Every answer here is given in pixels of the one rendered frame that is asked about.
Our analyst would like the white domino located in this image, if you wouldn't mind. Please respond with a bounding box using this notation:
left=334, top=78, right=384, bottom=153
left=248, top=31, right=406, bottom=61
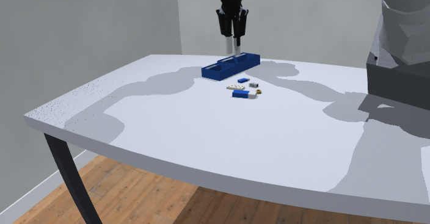
left=227, top=84, right=245, bottom=90

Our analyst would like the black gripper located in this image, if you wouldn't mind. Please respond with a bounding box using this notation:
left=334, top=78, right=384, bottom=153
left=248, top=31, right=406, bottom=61
left=216, top=0, right=249, bottom=56

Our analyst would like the blue three-compartment tray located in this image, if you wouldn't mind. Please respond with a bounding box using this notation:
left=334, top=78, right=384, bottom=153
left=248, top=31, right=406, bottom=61
left=202, top=52, right=260, bottom=81

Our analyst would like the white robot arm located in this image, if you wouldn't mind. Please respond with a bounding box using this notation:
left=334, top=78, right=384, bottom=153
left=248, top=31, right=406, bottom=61
left=379, top=0, right=430, bottom=65

